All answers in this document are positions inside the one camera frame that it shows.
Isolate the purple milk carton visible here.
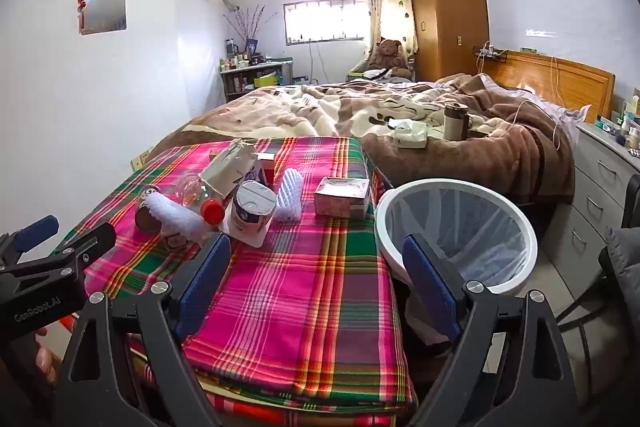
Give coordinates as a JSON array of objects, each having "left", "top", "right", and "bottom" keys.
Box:
[{"left": 222, "top": 164, "right": 277, "bottom": 249}]

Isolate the crushed white paper cup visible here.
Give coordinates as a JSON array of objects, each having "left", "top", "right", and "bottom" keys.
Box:
[{"left": 199, "top": 138, "right": 259, "bottom": 198}]

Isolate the vase of dry branches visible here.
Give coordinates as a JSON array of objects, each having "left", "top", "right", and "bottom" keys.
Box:
[{"left": 223, "top": 4, "right": 276, "bottom": 55}]

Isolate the lilac pillow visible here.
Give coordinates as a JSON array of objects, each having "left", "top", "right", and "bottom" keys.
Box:
[{"left": 535, "top": 94, "right": 591, "bottom": 128}]

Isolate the wooden bed headboard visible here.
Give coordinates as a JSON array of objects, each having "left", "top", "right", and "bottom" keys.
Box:
[{"left": 482, "top": 49, "right": 617, "bottom": 122}]

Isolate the steel thermos mug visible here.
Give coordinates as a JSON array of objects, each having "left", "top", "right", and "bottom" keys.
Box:
[{"left": 442, "top": 102, "right": 471, "bottom": 142}]

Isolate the white foam fruit net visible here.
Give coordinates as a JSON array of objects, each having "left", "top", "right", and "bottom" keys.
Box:
[
  {"left": 275, "top": 168, "right": 303, "bottom": 222},
  {"left": 145, "top": 193, "right": 213, "bottom": 245}
]

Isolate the orange cardboard box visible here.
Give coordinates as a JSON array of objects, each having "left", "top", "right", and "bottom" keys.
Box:
[{"left": 256, "top": 152, "right": 277, "bottom": 188}]

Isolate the group of toiletries on dresser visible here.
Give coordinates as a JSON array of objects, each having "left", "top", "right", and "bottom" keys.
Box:
[{"left": 597, "top": 94, "right": 640, "bottom": 158}]

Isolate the group of bottles on shelf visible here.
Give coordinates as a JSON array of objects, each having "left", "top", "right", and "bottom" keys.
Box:
[{"left": 222, "top": 38, "right": 266, "bottom": 70}]

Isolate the wooden wardrobe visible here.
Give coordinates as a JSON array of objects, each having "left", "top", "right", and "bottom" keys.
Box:
[{"left": 406, "top": 0, "right": 491, "bottom": 82}]

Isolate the clear plastic bottle red cap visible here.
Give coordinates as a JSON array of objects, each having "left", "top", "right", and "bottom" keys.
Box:
[{"left": 175, "top": 172, "right": 226, "bottom": 225}]

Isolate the brown cream patterned blanket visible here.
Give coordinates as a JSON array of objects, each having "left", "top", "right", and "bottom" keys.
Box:
[{"left": 150, "top": 74, "right": 576, "bottom": 208}]

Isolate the brown teddy bear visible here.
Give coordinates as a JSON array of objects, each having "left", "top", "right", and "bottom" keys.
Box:
[{"left": 369, "top": 38, "right": 412, "bottom": 80}]

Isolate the pink patterned box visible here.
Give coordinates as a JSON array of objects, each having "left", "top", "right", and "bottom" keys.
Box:
[{"left": 313, "top": 177, "right": 372, "bottom": 219}]

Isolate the barred window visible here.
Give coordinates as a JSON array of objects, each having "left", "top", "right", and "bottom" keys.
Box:
[{"left": 283, "top": 0, "right": 368, "bottom": 46}]

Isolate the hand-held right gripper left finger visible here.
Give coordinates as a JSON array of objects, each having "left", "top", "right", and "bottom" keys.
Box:
[{"left": 59, "top": 232, "right": 233, "bottom": 427}]

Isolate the white tissue box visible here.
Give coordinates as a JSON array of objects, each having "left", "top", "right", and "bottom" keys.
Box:
[{"left": 390, "top": 118, "right": 429, "bottom": 150}]

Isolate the white charging cable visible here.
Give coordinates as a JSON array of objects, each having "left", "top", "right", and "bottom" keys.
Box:
[{"left": 510, "top": 54, "right": 563, "bottom": 150}]

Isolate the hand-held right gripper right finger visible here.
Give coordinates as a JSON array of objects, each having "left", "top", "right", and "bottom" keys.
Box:
[{"left": 401, "top": 234, "right": 581, "bottom": 427}]

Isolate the silver wall mirror sheet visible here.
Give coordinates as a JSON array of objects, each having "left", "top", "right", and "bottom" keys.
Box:
[{"left": 80, "top": 0, "right": 128, "bottom": 36}]

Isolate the grey drawer dresser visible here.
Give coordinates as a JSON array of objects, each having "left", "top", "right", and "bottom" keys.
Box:
[{"left": 570, "top": 119, "right": 640, "bottom": 268}]

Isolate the person's left hand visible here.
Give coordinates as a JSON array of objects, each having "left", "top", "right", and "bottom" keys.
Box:
[{"left": 32, "top": 327, "right": 58, "bottom": 385}]

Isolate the small storage shelf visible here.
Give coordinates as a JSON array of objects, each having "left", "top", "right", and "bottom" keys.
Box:
[{"left": 219, "top": 59, "right": 296, "bottom": 102}]

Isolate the grey clothing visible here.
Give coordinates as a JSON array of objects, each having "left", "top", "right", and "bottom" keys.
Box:
[{"left": 605, "top": 227, "right": 640, "bottom": 323}]

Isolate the white round trash bin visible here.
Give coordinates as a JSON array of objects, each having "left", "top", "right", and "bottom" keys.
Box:
[{"left": 375, "top": 178, "right": 539, "bottom": 299}]

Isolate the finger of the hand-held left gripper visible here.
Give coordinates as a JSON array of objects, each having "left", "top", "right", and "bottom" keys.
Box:
[
  {"left": 12, "top": 222, "right": 118, "bottom": 289},
  {"left": 0, "top": 214, "right": 61, "bottom": 269}
]

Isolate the pink green plaid cloth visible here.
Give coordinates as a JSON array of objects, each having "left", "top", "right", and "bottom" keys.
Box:
[{"left": 50, "top": 136, "right": 418, "bottom": 427}]

